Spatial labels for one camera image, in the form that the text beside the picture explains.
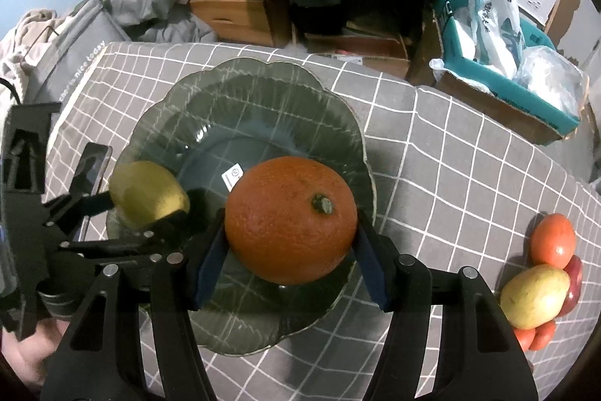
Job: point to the grey printed tote bag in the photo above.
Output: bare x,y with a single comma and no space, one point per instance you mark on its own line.
75,48

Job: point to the teal cardboard box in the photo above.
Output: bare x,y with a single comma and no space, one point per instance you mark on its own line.
516,100

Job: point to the yellow pear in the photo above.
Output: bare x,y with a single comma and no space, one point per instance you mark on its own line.
533,297
148,194

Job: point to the large dark orange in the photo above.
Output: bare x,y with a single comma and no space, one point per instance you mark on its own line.
291,220

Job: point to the clear plastic bag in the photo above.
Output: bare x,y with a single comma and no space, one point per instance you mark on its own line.
549,72

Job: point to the person's left hand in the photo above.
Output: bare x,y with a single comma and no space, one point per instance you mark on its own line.
28,358

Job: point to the wooden drawer cabinet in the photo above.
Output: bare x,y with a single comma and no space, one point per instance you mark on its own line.
234,23

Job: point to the beige blanket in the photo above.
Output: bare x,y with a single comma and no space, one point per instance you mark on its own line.
23,39

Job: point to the flat brown cardboard box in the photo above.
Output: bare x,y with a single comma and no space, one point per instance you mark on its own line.
366,48

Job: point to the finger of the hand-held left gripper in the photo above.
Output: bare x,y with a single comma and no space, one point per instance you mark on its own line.
136,246
89,203

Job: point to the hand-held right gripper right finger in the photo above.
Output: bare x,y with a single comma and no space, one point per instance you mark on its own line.
371,269

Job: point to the small orange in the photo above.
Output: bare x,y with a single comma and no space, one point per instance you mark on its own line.
554,241
544,333
525,337

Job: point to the scalloped grey glass plate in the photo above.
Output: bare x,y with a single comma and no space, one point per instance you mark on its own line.
244,119

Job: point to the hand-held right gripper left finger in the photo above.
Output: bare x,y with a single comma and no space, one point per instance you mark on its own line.
209,269

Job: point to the grey clothes pile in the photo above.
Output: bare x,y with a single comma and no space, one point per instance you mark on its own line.
141,1

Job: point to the grey checked tablecloth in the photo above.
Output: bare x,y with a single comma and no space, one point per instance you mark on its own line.
446,171

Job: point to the red apple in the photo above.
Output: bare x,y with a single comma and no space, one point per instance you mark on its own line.
570,300
576,272

